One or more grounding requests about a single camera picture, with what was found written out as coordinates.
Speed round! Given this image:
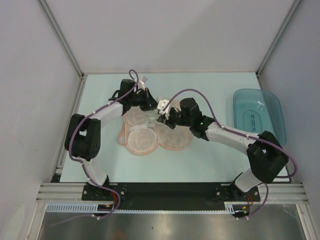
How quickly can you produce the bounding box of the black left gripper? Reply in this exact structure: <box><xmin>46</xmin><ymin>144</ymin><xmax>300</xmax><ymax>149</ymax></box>
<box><xmin>128</xmin><ymin>87</ymin><xmax>159</xmax><ymax>112</ymax></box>

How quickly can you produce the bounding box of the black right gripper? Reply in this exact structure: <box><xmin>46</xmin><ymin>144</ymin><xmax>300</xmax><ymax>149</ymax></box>
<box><xmin>157</xmin><ymin>108</ymin><xmax>193</xmax><ymax>130</ymax></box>

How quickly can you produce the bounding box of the white bra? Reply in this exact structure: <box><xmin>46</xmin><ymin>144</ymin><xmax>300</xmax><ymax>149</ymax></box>
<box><xmin>146</xmin><ymin>96</ymin><xmax>161</xmax><ymax>124</ymax></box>

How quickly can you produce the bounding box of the pink floral mesh laundry bag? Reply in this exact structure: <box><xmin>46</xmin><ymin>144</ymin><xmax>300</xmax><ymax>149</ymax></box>
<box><xmin>118</xmin><ymin>106</ymin><xmax>193</xmax><ymax>155</ymax></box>

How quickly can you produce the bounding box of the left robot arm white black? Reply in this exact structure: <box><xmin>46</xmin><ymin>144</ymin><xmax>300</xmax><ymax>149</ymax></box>
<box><xmin>64</xmin><ymin>77</ymin><xmax>158</xmax><ymax>200</ymax></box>

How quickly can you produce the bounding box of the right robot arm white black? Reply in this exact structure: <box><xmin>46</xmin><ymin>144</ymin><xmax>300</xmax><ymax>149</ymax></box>
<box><xmin>157</xmin><ymin>97</ymin><xmax>289</xmax><ymax>201</ymax></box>

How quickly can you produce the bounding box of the teal translucent plastic basin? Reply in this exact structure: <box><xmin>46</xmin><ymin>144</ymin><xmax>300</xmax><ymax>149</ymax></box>
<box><xmin>233</xmin><ymin>88</ymin><xmax>287</xmax><ymax>147</ymax></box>

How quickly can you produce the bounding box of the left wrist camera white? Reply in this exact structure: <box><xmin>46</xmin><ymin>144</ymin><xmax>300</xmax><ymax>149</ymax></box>
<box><xmin>137</xmin><ymin>76</ymin><xmax>148</xmax><ymax>91</ymax></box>

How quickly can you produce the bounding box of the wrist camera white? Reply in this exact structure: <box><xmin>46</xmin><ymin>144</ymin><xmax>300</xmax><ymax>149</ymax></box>
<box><xmin>137</xmin><ymin>76</ymin><xmax>148</xmax><ymax>91</ymax></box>
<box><xmin>156</xmin><ymin>99</ymin><xmax>170</xmax><ymax>115</ymax></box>

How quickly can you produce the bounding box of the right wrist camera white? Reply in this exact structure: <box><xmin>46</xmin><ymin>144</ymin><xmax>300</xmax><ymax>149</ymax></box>
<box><xmin>156</xmin><ymin>99</ymin><xmax>170</xmax><ymax>115</ymax></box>

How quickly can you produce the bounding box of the light blue cable duct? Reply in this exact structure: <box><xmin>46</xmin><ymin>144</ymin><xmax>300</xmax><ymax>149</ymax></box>
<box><xmin>46</xmin><ymin>203</ymin><xmax>235</xmax><ymax>214</ymax></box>

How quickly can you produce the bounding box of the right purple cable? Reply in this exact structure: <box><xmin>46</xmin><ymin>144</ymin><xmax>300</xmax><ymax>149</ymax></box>
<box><xmin>162</xmin><ymin>88</ymin><xmax>299</xmax><ymax>220</ymax></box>

